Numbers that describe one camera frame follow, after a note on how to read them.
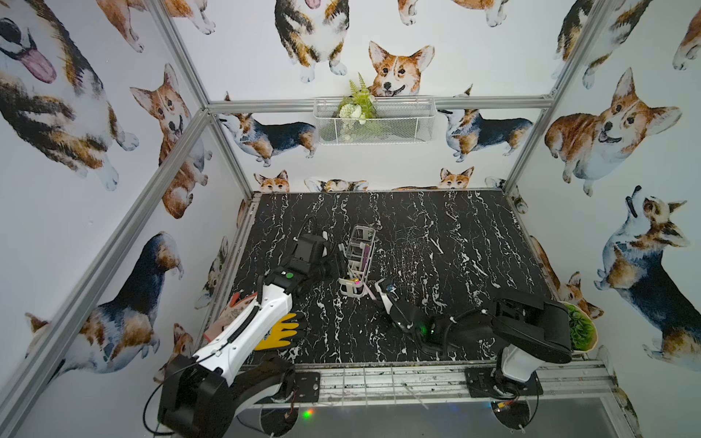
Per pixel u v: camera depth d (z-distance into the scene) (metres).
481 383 0.73
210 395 0.38
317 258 0.63
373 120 0.87
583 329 0.73
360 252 0.83
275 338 0.81
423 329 0.66
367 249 0.84
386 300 0.83
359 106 0.83
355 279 0.84
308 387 0.73
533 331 0.46
